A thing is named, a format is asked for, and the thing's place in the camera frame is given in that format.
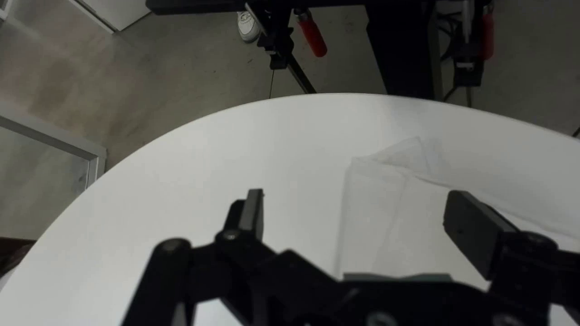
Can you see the black tripod stand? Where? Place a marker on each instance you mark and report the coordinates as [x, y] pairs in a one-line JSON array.
[[398, 47]]

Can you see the white towel with blue stripes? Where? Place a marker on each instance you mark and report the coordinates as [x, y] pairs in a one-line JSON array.
[[391, 217]]

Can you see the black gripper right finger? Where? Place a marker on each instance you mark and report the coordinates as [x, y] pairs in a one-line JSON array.
[[525, 271]]

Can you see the white framed panel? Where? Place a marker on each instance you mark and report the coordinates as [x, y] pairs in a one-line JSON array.
[[54, 139]]

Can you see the small white plastic object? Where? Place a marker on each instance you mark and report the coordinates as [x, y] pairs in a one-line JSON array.
[[246, 27]]

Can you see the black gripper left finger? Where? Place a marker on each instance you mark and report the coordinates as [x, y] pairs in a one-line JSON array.
[[199, 277]]

